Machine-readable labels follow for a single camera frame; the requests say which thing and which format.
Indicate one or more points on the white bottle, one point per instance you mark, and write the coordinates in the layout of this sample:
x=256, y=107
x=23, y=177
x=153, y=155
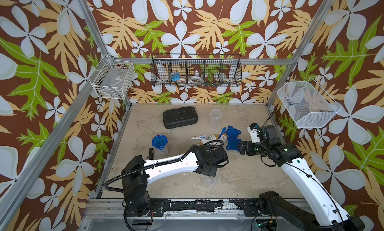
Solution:
x=223, y=137

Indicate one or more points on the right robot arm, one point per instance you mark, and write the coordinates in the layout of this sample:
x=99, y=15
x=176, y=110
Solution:
x=326, y=215

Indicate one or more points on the white mesh basket right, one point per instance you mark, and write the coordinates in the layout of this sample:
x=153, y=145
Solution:
x=308, y=103

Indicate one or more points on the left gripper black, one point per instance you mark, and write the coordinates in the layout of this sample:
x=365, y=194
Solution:
x=213, y=172

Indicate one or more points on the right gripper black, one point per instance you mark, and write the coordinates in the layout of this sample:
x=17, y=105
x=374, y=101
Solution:
x=248, y=144

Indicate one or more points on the black yellow screwdriver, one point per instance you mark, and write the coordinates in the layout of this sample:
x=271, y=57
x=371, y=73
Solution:
x=151, y=154

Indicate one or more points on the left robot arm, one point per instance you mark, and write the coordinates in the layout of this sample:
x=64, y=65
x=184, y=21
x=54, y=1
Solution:
x=139, y=173

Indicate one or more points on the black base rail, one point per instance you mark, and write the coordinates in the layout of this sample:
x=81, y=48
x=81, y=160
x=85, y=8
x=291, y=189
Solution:
x=158, y=207

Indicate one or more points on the white bottle upper horizontal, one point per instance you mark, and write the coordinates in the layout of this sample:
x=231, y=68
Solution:
x=209, y=138

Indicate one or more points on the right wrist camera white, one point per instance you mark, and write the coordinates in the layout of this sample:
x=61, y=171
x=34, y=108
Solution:
x=254, y=133

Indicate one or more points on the white tape roll in basket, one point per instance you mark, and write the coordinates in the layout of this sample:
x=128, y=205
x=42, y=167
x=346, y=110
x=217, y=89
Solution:
x=195, y=80

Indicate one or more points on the blue lid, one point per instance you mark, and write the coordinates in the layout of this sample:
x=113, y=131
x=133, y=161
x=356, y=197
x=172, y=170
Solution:
x=232, y=144
x=159, y=142
x=232, y=132

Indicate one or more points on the black wire basket back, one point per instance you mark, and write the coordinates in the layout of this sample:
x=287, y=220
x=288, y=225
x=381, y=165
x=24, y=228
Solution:
x=216, y=70

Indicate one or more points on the blue toothbrush upper right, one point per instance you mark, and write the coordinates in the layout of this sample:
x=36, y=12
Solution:
x=222, y=132

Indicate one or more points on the blue tape roll in basket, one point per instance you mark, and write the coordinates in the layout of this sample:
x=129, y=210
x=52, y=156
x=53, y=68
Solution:
x=175, y=77

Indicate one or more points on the white wire basket left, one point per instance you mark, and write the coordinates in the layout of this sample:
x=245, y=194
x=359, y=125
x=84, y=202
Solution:
x=111, y=78

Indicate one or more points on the black plastic tool case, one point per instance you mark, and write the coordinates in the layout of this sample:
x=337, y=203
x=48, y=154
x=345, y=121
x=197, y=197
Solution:
x=180, y=117

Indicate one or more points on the toothpaste tube top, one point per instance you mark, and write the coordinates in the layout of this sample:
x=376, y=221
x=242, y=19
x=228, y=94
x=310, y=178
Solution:
x=198, y=137

